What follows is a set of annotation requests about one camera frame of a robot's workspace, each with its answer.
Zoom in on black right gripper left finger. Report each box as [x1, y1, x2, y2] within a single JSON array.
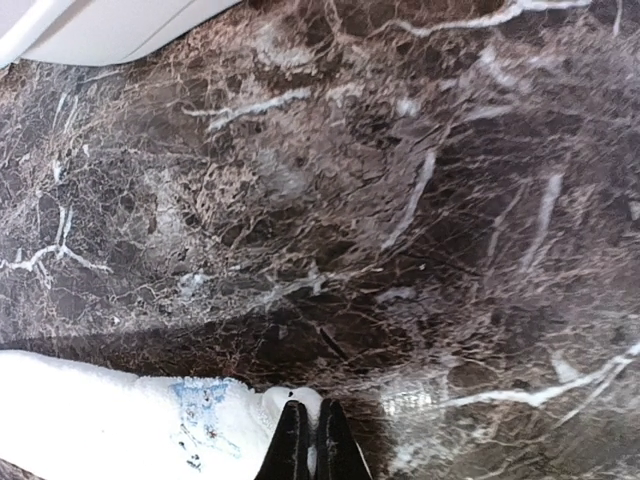
[[255, 400, 311, 480]]

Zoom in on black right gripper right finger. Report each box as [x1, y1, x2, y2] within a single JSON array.
[[315, 399, 372, 480]]

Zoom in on cream white embroidered towel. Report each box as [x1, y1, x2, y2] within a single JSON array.
[[1, 350, 322, 479]]

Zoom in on white plastic tub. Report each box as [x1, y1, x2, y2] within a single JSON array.
[[1, 0, 238, 67]]

